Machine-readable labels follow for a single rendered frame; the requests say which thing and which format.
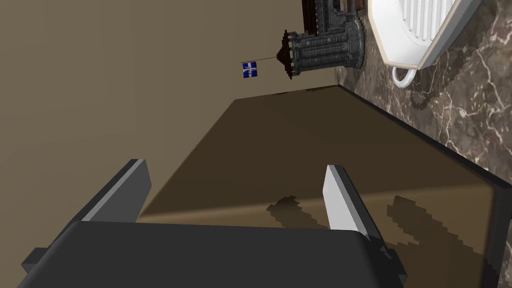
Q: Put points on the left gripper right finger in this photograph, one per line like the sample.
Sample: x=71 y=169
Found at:
x=344 y=204

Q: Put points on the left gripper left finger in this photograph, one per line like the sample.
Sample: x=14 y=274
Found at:
x=120 y=194

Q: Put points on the grey toy castle with flag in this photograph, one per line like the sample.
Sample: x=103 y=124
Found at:
x=324 y=48

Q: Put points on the white ribbed mug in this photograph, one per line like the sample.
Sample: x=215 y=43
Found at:
x=416 y=32

